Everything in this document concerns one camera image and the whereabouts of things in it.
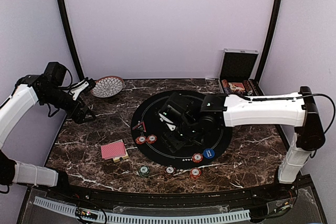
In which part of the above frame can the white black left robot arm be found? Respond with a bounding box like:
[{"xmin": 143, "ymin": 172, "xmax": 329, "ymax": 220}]
[{"xmin": 1, "ymin": 74, "xmax": 96, "ymax": 187}]

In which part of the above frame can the floral patterned ceramic bowl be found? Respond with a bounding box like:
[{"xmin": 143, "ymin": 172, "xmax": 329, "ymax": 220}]
[{"xmin": 91, "ymin": 76, "xmax": 124, "ymax": 98}]

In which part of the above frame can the black frame post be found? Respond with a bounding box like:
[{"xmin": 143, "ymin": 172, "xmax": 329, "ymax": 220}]
[
  {"xmin": 57, "ymin": 0, "xmax": 85, "ymax": 80},
  {"xmin": 255, "ymin": 0, "xmax": 281, "ymax": 83}
]

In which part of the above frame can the red playing card deck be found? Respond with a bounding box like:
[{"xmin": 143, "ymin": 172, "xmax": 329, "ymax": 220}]
[{"xmin": 101, "ymin": 141, "xmax": 126, "ymax": 159}]

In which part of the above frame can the white slotted cable duct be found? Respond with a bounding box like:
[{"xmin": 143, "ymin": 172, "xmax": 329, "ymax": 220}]
[{"xmin": 33, "ymin": 196, "xmax": 251, "ymax": 223}]

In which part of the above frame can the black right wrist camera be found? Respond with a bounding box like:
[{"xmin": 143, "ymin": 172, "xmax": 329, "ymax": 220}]
[{"xmin": 159, "ymin": 92, "xmax": 196, "ymax": 124}]

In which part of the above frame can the round black poker mat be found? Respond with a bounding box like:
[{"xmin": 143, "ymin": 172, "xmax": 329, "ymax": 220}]
[{"xmin": 131, "ymin": 90, "xmax": 233, "ymax": 169}]

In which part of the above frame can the green poker chip stack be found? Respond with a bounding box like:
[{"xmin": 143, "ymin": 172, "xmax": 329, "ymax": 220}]
[{"xmin": 138, "ymin": 166, "xmax": 150, "ymax": 177}]

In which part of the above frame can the black front table rail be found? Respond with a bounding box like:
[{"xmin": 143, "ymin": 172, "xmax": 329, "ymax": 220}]
[{"xmin": 40, "ymin": 184, "xmax": 298, "ymax": 209}]

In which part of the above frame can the blue small blind button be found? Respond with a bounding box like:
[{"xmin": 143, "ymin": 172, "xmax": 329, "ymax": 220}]
[{"xmin": 203, "ymin": 148, "xmax": 215, "ymax": 159}]

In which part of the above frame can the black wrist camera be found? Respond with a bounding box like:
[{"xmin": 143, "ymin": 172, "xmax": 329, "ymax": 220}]
[
  {"xmin": 44, "ymin": 62, "xmax": 67, "ymax": 86},
  {"xmin": 159, "ymin": 92, "xmax": 196, "ymax": 124}
]

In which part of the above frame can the red poker chip stack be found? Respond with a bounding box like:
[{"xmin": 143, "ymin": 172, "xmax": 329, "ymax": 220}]
[{"xmin": 190, "ymin": 168, "xmax": 202, "ymax": 179}]

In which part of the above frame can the left black frame post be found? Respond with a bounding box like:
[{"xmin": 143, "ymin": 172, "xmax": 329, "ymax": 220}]
[{"xmin": 57, "ymin": 0, "xmax": 85, "ymax": 80}]

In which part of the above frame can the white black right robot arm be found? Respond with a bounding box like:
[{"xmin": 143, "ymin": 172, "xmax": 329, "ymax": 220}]
[{"xmin": 159, "ymin": 86, "xmax": 326, "ymax": 184}]

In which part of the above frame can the right black frame post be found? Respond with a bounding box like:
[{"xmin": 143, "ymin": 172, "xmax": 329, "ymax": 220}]
[{"xmin": 255, "ymin": 0, "xmax": 281, "ymax": 83}]

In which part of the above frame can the aluminium poker chip case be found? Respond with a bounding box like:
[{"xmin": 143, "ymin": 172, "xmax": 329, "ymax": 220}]
[{"xmin": 218, "ymin": 48, "xmax": 259, "ymax": 96}]

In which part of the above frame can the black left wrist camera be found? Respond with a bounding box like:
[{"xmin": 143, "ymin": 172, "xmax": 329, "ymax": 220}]
[{"xmin": 44, "ymin": 62, "xmax": 67, "ymax": 86}]

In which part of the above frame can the brown poker chip stack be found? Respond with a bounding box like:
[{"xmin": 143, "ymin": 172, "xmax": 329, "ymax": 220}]
[{"xmin": 164, "ymin": 166, "xmax": 176, "ymax": 176}]

